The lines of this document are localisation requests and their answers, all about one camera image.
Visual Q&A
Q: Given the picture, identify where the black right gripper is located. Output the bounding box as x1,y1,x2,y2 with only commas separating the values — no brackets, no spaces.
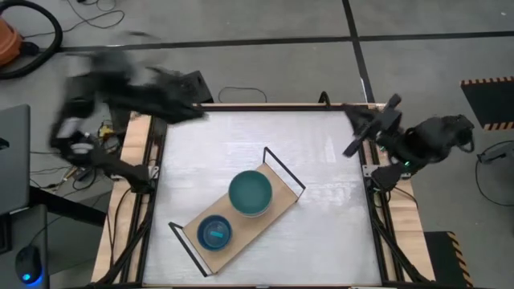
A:
342,93,403,158

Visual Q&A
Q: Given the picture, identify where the dark green plastic bowl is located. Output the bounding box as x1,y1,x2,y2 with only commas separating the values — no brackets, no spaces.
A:
227,169,274,217

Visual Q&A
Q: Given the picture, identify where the cyan plastic bowl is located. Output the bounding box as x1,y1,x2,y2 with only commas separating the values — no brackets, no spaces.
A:
196,214,234,253

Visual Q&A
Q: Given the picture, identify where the white plastic bowl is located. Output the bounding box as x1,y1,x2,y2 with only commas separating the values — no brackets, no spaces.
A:
236,205,273,219

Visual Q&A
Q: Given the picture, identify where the black mat with hazard stripes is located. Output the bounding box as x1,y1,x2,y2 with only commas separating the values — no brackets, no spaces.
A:
460,75,514,132
424,230,475,289

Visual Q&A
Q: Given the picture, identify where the grey floor object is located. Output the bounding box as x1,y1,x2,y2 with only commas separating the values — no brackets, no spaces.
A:
475,140,514,208

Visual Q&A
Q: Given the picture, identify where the grey laptop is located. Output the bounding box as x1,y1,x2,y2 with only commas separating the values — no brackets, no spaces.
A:
0,104,32,216

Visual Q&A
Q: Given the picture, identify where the orange vacuum cleaner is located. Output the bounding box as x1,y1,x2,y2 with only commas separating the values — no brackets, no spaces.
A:
0,18,23,67

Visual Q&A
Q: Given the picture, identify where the grey desk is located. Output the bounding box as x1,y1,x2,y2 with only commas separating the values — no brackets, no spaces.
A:
0,204,51,289

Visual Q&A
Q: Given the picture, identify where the black computer mouse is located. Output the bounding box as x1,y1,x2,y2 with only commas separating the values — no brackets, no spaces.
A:
14,245,44,286

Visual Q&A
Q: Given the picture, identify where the black cable loop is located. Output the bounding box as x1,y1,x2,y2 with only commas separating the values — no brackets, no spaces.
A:
218,86,268,104

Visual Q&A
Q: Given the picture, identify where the black aluminium table frame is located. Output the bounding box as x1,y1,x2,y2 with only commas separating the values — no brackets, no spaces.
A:
90,102,437,289

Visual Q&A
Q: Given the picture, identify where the wooden tray with black handles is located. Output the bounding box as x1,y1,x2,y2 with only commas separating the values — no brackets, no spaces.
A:
168,146,307,279

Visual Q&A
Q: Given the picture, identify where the thin black floor cable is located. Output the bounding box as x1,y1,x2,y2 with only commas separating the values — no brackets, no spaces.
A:
23,0,126,39

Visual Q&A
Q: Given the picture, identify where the tangle of cables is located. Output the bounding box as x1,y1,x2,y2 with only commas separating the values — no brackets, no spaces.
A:
30,120,117,192

